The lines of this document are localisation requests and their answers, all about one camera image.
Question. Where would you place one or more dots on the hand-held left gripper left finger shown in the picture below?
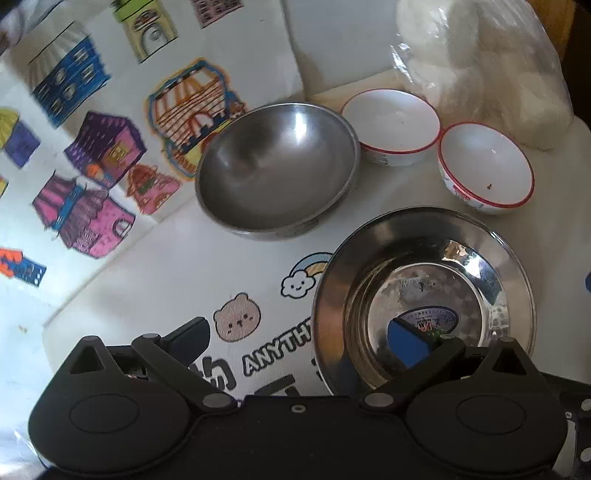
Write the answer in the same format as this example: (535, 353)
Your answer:
(191, 334)

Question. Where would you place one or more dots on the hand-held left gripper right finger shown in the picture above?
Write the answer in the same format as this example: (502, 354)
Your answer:
(406, 344)

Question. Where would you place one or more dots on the shiny steel bowl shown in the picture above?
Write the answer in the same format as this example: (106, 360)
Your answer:
(489, 258)

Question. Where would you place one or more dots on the matte steel bowl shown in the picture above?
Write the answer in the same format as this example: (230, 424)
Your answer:
(277, 170)

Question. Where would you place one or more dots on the white bowl red rim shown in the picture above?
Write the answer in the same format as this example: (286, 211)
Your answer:
(487, 161)
(390, 127)

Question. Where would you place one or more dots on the white printed table mat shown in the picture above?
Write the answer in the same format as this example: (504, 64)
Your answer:
(184, 258)

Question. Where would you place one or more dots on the blue object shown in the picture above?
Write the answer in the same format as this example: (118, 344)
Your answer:
(587, 281)

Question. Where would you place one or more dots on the coloured houses drawing paper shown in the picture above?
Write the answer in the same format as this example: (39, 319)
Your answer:
(115, 92)

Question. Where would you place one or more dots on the clear plastic bag white lumps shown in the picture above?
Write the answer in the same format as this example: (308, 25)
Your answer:
(461, 55)

